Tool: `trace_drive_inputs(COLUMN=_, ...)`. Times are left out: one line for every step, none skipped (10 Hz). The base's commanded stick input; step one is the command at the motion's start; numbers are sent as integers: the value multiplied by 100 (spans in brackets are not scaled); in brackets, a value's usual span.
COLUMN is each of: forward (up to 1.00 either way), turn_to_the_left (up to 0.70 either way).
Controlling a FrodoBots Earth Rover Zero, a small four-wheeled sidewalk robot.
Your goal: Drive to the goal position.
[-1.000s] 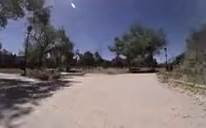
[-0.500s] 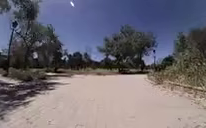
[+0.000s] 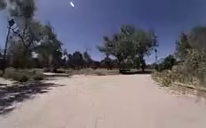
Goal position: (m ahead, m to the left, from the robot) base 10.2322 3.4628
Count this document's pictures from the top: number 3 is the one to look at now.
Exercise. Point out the dry grass verge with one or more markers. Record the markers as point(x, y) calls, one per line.
point(24, 75)

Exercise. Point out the dry bushes and trees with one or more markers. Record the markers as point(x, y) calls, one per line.
point(194, 60)

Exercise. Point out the tall sparse tree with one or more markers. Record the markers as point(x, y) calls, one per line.
point(34, 40)

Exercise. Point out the thin pole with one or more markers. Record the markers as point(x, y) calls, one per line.
point(155, 58)

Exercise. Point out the tall leaning pole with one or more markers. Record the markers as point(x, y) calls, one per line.
point(6, 43)

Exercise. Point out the pale sandy dirt road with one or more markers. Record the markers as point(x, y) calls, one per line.
point(104, 103)

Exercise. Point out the row of dark trees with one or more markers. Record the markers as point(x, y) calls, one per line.
point(79, 60)

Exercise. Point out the large green tree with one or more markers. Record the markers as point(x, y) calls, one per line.
point(129, 45)

